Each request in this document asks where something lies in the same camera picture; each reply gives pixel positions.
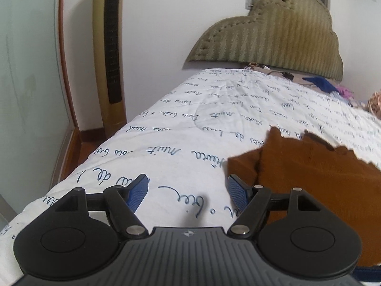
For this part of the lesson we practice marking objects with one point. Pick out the white script-printed quilt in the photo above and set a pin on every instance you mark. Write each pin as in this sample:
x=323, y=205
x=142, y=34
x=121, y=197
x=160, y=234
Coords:
x=184, y=143

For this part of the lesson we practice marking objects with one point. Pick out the olive tufted headboard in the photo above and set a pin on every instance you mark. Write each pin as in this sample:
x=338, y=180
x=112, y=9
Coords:
x=276, y=35

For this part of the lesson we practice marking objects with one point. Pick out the blue cloth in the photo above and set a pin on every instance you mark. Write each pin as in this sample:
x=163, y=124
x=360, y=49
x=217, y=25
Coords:
x=323, y=84

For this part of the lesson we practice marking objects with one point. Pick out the frosted glass sliding door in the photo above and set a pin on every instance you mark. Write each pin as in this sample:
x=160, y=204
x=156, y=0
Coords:
x=26, y=89

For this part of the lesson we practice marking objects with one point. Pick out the small black item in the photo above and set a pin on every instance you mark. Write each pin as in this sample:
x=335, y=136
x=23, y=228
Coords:
x=286, y=75

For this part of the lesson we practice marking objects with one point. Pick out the pink fluffy item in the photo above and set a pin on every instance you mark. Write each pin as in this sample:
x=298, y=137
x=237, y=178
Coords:
x=345, y=91

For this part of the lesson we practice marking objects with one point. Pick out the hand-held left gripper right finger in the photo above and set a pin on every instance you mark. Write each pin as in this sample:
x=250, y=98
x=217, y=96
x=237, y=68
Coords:
x=238, y=189

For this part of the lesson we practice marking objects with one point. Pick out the brown wooden door frame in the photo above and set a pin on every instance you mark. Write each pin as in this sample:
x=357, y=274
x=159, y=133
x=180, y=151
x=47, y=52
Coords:
x=67, y=65

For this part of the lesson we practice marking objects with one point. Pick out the beige fluffy item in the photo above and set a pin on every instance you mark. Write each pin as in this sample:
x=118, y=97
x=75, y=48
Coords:
x=374, y=102

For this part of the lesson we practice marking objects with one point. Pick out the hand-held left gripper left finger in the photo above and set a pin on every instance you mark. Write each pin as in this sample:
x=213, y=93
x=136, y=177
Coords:
x=138, y=192

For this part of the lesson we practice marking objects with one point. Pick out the brown knit garment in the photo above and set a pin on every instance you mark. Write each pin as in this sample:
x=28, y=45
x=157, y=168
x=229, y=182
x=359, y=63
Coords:
x=321, y=184

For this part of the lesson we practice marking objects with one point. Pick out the gold tower fan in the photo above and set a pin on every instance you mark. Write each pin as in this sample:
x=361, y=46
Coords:
x=110, y=56

